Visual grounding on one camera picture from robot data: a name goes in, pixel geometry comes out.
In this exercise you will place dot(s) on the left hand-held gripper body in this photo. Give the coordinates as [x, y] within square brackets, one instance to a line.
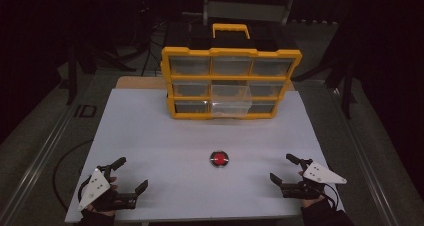
[95, 189]

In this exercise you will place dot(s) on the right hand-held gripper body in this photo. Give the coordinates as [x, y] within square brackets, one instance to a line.
[320, 176]

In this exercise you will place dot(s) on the red round button black rim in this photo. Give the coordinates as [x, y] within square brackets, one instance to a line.
[219, 159]

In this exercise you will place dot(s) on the pulled-out clear plastic drawer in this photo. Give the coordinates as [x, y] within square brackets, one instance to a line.
[230, 108]

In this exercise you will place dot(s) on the person's left hand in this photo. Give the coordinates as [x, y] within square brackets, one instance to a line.
[112, 184]

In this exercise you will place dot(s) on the person's right hand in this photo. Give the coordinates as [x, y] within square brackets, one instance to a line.
[311, 202]

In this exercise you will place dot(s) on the black tripod stand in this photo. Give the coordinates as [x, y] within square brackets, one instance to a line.
[346, 86]
[71, 72]

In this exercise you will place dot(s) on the group of closed clear drawers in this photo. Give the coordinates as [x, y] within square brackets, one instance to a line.
[189, 66]

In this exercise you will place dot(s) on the yellow black drawer organizer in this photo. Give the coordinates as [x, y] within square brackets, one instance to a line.
[230, 52]

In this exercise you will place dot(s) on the aluminium floor rail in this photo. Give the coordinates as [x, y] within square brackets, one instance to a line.
[363, 159]
[40, 156]

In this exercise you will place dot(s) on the grey metal frame stand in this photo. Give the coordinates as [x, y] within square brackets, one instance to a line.
[246, 11]

